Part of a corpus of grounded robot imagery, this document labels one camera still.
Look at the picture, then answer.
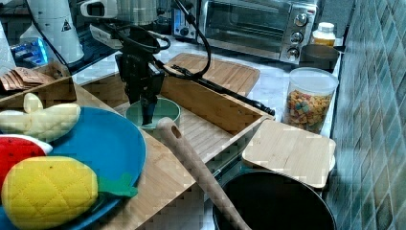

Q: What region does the pale yellow plush banana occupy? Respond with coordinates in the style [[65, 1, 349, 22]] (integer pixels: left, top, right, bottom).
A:
[[0, 93, 81, 143]]

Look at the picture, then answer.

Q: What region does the black frying pan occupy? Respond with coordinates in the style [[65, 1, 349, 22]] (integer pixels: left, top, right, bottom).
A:
[[220, 171, 336, 230]]

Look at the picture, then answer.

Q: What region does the blue round plate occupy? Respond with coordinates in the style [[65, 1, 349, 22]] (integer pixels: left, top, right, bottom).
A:
[[0, 106, 147, 230]]

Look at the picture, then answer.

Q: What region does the dark round container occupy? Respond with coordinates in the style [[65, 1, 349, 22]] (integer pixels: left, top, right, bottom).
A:
[[299, 44, 339, 73]]

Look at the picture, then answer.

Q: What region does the silver toaster with blue light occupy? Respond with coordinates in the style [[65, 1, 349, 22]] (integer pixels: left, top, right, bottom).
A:
[[171, 0, 199, 40]]

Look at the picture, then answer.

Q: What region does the silver toaster oven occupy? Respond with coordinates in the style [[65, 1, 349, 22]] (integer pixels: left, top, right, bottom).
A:
[[198, 0, 323, 64]]

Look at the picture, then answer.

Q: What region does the clear cereal jar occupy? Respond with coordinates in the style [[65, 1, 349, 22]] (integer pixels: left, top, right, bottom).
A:
[[282, 67, 339, 134]]

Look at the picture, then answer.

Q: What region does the green cup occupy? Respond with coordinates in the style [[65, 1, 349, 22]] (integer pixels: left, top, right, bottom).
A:
[[124, 98, 181, 130]]

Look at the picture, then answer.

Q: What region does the black drawer handle bar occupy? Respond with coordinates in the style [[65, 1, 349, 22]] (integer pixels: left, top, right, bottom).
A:
[[171, 64, 276, 116]]

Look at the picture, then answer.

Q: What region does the light bamboo square lid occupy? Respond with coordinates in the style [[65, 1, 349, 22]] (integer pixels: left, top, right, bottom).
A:
[[242, 120, 336, 189]]

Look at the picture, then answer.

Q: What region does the wooden organizer with brown packets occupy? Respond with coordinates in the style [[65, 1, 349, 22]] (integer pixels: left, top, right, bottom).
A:
[[0, 61, 77, 111]]

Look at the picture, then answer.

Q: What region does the yellow plush pineapple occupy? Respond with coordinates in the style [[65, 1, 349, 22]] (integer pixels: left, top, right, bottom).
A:
[[1, 156, 138, 230]]

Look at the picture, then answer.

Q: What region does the red plush watermelon slice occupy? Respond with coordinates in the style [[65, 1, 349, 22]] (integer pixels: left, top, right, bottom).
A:
[[0, 134, 53, 187]]

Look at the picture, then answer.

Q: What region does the black cable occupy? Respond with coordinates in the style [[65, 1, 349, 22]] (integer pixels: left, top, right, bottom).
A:
[[104, 0, 213, 81]]

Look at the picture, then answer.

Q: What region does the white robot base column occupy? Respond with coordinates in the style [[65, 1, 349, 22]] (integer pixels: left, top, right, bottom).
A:
[[21, 0, 84, 63]]

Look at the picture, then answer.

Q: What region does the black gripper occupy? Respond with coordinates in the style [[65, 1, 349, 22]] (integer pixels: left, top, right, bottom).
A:
[[115, 30, 161, 126]]

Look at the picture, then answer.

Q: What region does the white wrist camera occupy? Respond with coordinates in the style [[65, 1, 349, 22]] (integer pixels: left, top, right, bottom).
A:
[[80, 0, 118, 18]]

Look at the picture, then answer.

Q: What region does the blue packaged item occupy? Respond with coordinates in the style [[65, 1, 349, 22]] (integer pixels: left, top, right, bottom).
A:
[[11, 37, 48, 66]]

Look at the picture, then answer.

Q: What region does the dark wooden cutting board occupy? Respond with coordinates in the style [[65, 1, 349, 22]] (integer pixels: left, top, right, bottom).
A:
[[166, 53, 260, 96]]

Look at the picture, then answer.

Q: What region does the wooden pan handle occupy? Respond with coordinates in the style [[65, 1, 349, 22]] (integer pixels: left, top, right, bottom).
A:
[[156, 117, 252, 230]]

